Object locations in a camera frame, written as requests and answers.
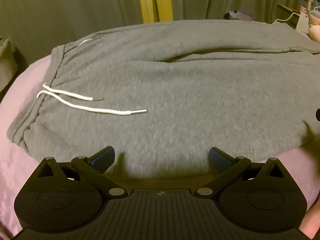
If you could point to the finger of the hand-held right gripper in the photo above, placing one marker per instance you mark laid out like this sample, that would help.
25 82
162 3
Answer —
318 114

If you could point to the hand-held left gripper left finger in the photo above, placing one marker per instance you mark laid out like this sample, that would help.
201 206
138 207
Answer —
104 155

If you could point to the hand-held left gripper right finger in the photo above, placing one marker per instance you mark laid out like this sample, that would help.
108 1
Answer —
219 157

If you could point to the large pink plush toy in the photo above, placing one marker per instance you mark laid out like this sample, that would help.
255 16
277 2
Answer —
315 33

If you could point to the pink blanket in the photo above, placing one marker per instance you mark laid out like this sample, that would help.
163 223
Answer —
17 180

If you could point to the grey and pink plush toy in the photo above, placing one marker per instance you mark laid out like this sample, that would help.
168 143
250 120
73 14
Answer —
314 17

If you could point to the dark bedside shelf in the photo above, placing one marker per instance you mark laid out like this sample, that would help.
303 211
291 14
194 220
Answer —
287 9

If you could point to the small pink mushroom figure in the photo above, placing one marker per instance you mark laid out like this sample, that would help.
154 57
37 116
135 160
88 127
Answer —
308 1

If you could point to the grey fabric bin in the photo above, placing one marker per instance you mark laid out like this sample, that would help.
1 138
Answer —
7 65

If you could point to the yellow curtain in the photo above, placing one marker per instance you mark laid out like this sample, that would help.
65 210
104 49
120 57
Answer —
155 0

